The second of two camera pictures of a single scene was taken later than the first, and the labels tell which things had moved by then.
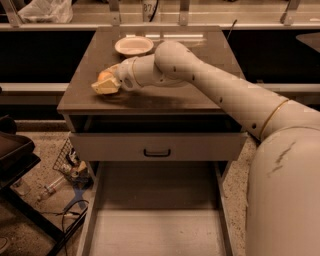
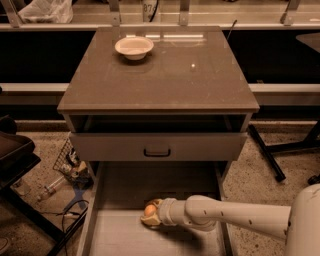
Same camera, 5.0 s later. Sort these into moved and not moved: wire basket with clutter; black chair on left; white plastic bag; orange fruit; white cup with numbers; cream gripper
Moved: cream gripper; orange fruit
Not moved: white plastic bag; black chair on left; wire basket with clutter; white cup with numbers
